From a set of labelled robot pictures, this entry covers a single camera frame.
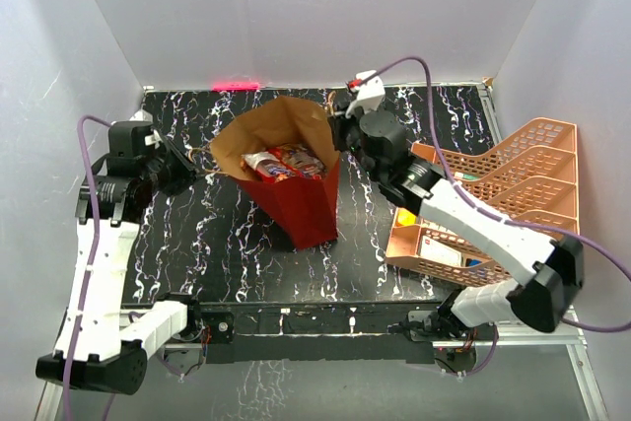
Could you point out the red cookie snack bag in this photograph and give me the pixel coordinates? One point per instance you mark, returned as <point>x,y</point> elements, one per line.
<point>285,161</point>

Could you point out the yellow item in organizer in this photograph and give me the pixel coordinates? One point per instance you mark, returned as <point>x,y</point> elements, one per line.
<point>405,218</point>

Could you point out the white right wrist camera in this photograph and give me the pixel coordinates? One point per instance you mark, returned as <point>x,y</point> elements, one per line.
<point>367,90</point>

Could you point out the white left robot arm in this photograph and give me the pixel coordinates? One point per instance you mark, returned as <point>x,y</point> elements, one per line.
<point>93,351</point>

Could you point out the red brown paper bag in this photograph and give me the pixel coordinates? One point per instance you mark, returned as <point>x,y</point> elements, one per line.
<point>305,208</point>

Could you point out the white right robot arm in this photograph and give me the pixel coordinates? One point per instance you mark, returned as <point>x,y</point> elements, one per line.
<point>546,274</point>

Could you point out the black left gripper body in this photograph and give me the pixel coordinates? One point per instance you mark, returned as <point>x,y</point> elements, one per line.
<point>166,175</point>

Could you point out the pink tape strip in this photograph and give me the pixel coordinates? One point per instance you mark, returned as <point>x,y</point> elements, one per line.
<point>235,86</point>

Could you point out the black front mounting rail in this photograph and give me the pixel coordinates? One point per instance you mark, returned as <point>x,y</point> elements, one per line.
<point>341,331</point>

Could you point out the peach plastic file organizer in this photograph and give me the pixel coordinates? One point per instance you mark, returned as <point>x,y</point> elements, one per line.
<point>533,175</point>

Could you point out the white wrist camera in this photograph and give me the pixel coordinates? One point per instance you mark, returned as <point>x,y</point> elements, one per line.
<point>367,90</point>
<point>144,128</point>

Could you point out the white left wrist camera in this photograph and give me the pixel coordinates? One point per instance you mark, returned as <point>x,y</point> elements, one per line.
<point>144,128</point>

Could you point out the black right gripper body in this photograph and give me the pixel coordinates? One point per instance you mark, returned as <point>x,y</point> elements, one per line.
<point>347,137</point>

